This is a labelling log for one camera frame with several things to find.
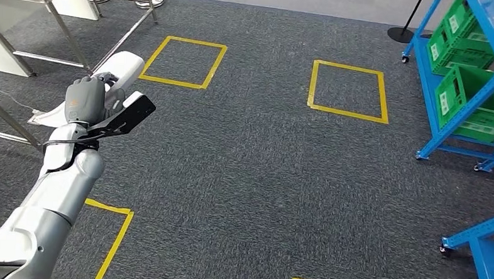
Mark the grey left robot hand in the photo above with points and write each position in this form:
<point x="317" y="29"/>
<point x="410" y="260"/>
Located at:
<point x="84" y="102"/>

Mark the white plastic part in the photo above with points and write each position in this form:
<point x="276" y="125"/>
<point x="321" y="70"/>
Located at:
<point x="127" y="66"/>

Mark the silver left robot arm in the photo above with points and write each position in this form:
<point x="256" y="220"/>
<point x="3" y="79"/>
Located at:
<point x="52" y="196"/>

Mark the white desk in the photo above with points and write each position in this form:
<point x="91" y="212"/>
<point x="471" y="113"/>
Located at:
<point x="4" y="57"/>

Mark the black stanchion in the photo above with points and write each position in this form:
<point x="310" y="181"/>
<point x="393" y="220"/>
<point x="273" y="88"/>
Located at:
<point x="399" y="35"/>

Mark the green plastic crate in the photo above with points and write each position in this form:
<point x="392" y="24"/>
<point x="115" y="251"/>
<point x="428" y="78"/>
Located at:
<point x="455" y="52"/>
<point x="457" y="87"/>
<point x="460" y="18"/>

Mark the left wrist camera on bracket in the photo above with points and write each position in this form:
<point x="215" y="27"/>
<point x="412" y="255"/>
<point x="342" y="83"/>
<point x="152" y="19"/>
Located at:
<point x="133" y="110"/>

